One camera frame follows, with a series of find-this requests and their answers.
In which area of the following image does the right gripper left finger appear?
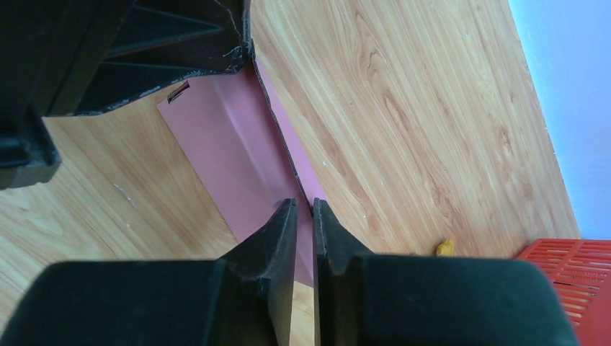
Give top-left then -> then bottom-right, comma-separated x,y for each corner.
1,199 -> 297,345

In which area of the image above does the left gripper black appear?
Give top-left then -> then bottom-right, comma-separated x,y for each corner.
1,1 -> 253,190

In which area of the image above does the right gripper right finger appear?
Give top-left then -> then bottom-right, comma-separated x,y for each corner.
313,199 -> 578,345

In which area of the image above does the pink paper box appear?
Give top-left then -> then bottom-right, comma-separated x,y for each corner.
158,59 -> 325,285

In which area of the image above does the yellow fried food toy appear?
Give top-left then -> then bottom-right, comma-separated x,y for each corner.
435,239 -> 455,257

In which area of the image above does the red plastic basket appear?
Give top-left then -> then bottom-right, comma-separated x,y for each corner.
517,239 -> 610,345

